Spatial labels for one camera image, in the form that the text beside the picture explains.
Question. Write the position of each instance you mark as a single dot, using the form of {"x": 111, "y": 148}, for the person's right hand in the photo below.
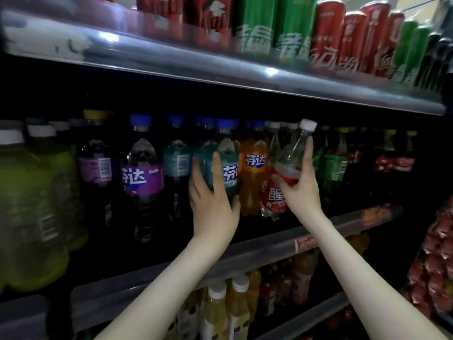
{"x": 304, "y": 198}

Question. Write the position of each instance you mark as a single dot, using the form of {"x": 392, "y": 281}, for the person's left hand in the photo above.
{"x": 216, "y": 216}

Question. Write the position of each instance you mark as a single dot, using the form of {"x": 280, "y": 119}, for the clear red label soda bottle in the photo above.
{"x": 290, "y": 159}

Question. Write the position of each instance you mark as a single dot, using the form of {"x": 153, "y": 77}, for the dark grey store shelving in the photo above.
{"x": 212, "y": 67}

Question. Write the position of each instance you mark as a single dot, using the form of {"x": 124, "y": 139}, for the person's left forearm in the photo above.
{"x": 163, "y": 301}

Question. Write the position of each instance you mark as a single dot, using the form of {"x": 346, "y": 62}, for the person's right forearm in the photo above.
{"x": 375, "y": 294}

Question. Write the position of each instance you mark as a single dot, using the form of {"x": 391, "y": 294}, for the red price tag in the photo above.
{"x": 304, "y": 243}

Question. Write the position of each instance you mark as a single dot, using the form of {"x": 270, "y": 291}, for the wide red promo tag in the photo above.
{"x": 375, "y": 214}

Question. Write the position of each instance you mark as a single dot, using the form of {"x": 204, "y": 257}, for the hanging strip of red packets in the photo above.
{"x": 435, "y": 272}

